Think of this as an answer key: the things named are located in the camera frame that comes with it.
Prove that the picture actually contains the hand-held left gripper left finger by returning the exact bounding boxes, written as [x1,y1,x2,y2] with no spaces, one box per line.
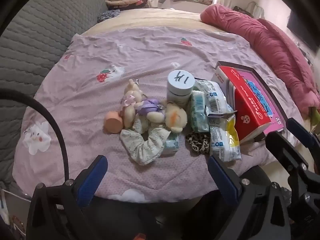
[26,155,108,240]

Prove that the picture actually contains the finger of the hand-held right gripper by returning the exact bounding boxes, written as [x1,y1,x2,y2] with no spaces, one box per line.
[286,117,320,155]
[265,131,310,178]

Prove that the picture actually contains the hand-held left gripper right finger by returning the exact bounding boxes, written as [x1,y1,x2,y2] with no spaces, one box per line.
[207,155,292,240]

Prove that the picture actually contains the white yellow wipe packet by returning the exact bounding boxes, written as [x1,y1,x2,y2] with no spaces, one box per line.
[209,114,242,162]

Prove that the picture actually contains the leopard print scrunchie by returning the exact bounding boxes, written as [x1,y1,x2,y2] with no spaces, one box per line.
[185,131,211,154]

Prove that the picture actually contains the dark tray with pink lining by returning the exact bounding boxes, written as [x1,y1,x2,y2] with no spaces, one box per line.
[215,61,292,135]

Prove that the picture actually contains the small teal tissue pack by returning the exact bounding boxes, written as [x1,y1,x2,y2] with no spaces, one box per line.
[162,132,180,155]

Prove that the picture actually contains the orange makeup sponge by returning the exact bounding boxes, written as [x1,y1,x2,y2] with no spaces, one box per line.
[104,111,124,134]

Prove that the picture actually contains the floral fabric scrunchie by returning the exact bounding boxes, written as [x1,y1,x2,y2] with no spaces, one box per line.
[119,117,172,166]

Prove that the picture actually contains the tall teal tissue pack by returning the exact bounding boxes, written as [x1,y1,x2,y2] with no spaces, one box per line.
[189,90,210,133]

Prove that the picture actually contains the yellow duck plush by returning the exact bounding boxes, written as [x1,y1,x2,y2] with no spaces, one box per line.
[164,102,188,133]

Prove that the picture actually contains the beige teddy bear plush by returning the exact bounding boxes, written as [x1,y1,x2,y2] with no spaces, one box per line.
[120,79,143,128]

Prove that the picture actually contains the white blue wipe packet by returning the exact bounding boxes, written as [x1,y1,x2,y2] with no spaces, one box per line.
[194,79,237,117]

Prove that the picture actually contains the yellow green cloth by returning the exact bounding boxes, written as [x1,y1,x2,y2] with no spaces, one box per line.
[309,105,320,120]

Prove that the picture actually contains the red tissue box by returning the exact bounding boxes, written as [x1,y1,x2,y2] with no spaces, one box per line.
[212,66,272,144]

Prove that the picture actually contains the pink comforter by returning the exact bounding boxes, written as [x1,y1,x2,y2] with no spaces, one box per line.
[200,4,320,120]

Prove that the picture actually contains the white jar with blue lid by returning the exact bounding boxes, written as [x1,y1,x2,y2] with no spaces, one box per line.
[166,69,194,108]

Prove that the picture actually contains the white metal rack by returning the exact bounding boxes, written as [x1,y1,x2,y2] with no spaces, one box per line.
[234,1,264,18]

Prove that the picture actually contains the pink strawberry bedsheet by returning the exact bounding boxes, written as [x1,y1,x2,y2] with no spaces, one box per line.
[12,26,303,203]

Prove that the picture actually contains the grey quilted headboard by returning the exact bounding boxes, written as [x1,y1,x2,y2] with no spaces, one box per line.
[0,0,108,188]

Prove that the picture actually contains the dark patterned cloth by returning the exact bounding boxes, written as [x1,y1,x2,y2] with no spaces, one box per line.
[97,9,121,22]

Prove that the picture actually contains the beige bed sheet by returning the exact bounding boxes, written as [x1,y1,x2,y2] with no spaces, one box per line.
[80,8,250,38]

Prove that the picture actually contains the black cable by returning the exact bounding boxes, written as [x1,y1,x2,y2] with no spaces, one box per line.
[0,88,69,183]

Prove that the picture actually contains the black wall television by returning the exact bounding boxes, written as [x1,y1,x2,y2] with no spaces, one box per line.
[286,9,320,50]

